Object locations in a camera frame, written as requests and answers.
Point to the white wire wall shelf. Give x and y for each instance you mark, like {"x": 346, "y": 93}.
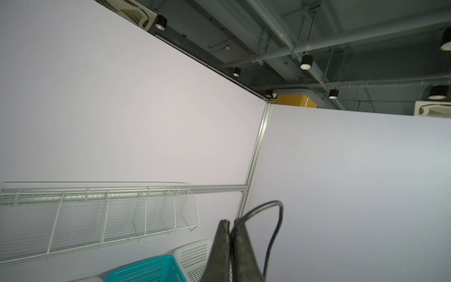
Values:
{"x": 42, "y": 221}

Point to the yellow ceiling box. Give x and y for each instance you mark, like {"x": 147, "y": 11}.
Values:
{"x": 296, "y": 100}

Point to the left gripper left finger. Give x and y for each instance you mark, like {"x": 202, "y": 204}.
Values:
{"x": 218, "y": 265}

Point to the right white plastic basket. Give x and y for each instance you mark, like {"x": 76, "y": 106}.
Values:
{"x": 192, "y": 259}

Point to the black ceiling spotlight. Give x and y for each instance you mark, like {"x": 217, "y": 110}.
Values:
{"x": 306, "y": 62}

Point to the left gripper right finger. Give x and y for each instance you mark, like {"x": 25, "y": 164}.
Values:
{"x": 243, "y": 261}

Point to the teal plastic basket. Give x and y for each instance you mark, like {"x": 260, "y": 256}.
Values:
{"x": 159, "y": 269}

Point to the white ceiling air vent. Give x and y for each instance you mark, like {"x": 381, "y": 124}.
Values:
{"x": 132, "y": 11}

